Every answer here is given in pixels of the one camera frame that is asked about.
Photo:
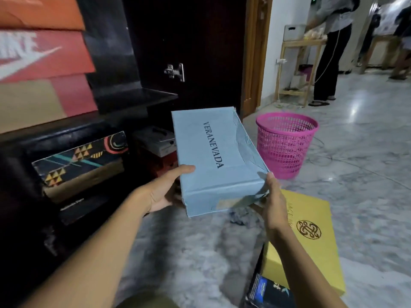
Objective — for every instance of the person's left hand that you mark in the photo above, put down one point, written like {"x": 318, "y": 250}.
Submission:
{"x": 163, "y": 189}

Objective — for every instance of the person's right hand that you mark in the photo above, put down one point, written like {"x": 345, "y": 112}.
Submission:
{"x": 274, "y": 211}

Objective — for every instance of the red Skechers Gowalk shoebox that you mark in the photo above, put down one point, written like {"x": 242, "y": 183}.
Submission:
{"x": 167, "y": 165}

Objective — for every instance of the pile of paper scraps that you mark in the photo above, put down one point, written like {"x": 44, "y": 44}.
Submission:
{"x": 244, "y": 218}

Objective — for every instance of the white and red Skechers shoebox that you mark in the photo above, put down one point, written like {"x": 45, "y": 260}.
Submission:
{"x": 157, "y": 141}

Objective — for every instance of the light blue shoebox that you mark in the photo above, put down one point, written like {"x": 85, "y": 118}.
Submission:
{"x": 205, "y": 150}

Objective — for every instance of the yellow shoe box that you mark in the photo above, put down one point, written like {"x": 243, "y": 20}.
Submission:
{"x": 314, "y": 253}

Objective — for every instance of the gold shoebox with diamond logo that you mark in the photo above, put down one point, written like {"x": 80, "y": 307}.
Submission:
{"x": 90, "y": 182}

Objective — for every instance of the small black shoebox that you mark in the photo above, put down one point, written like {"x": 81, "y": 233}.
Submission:
{"x": 263, "y": 291}

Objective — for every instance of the black patterned Foamies shoebox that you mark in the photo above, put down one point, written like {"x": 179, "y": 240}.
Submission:
{"x": 80, "y": 160}

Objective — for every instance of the dark wooden cabinet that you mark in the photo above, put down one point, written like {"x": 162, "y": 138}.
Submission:
{"x": 122, "y": 99}

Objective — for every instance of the brown and red Skechers shoebox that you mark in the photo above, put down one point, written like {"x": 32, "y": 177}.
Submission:
{"x": 32, "y": 105}

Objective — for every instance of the dark wooden cabinet door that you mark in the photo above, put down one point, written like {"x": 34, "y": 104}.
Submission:
{"x": 192, "y": 35}

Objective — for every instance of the orange Nike shoebox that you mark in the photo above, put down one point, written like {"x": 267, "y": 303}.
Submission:
{"x": 64, "y": 60}

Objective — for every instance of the person's right forearm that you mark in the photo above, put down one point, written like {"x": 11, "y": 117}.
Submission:
{"x": 298, "y": 269}

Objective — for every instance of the person's left forearm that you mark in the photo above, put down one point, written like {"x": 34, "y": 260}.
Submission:
{"x": 90, "y": 259}

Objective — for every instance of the silver metal cabinet hinge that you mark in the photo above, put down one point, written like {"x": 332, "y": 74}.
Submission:
{"x": 175, "y": 72}
{"x": 49, "y": 242}

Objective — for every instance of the white storage box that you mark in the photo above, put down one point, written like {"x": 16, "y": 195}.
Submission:
{"x": 294, "y": 32}

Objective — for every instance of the pink plastic basket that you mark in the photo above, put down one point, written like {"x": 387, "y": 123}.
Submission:
{"x": 282, "y": 147}

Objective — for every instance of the white plastic container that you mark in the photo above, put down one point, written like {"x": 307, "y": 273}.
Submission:
{"x": 297, "y": 81}

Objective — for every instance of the pink plastic basin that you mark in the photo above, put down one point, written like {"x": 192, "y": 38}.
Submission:
{"x": 305, "y": 73}

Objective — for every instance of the brown wooden room door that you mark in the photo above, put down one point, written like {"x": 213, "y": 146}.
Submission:
{"x": 257, "y": 44}

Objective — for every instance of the light wooden table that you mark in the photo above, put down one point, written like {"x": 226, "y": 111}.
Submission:
{"x": 305, "y": 43}

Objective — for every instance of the small pale yellow objects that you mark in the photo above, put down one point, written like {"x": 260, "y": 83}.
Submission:
{"x": 314, "y": 34}

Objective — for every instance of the wooden bench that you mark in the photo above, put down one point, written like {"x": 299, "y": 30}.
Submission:
{"x": 385, "y": 38}

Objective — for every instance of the white wall plug adapter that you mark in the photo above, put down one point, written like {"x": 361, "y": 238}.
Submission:
{"x": 281, "y": 61}

